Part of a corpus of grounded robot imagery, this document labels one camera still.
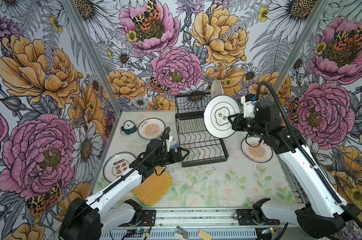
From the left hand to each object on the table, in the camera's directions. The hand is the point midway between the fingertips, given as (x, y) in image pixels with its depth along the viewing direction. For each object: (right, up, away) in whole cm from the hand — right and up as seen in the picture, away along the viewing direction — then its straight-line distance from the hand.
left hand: (183, 158), depth 78 cm
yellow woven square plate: (-16, -18, +5) cm, 25 cm away
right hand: (+20, +18, -11) cm, 29 cm away
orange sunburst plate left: (-24, +14, +34) cm, 44 cm away
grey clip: (-1, -32, -9) cm, 34 cm away
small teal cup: (-38, +15, +27) cm, 49 cm away
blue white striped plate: (-7, +4, +23) cm, 25 cm away
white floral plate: (+19, +38, +10) cm, 44 cm away
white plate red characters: (-41, -7, +14) cm, 44 cm away
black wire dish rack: (+12, +3, +22) cm, 25 cm away
